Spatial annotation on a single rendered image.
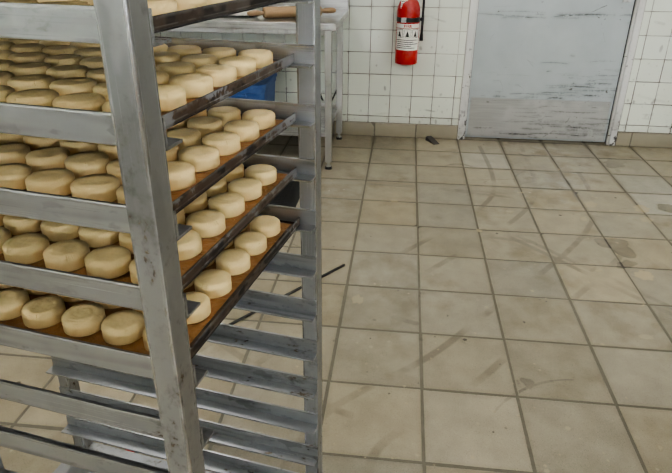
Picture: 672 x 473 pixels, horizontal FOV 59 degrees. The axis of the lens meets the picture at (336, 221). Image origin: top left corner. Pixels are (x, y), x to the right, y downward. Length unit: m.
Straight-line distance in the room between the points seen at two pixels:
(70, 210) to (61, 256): 0.11
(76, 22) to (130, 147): 0.11
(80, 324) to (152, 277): 0.22
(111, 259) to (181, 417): 0.19
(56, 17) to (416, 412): 1.57
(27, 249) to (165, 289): 0.24
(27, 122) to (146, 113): 0.15
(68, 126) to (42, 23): 0.09
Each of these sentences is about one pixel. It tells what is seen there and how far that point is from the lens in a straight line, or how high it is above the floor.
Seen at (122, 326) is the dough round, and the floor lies 0.88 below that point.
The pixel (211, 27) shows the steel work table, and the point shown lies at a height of 0.84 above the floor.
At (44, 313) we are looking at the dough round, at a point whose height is 0.88.
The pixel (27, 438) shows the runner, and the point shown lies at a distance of 0.92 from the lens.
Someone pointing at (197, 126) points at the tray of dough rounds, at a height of 1.06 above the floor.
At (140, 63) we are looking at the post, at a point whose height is 1.21.
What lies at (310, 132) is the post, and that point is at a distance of 0.95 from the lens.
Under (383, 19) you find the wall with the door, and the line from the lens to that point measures 4.23.
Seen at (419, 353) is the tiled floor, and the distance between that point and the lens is 2.12.
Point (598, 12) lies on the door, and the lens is 4.43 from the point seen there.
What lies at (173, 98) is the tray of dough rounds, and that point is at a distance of 0.65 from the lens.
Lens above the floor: 1.30
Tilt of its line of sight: 25 degrees down
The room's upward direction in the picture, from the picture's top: straight up
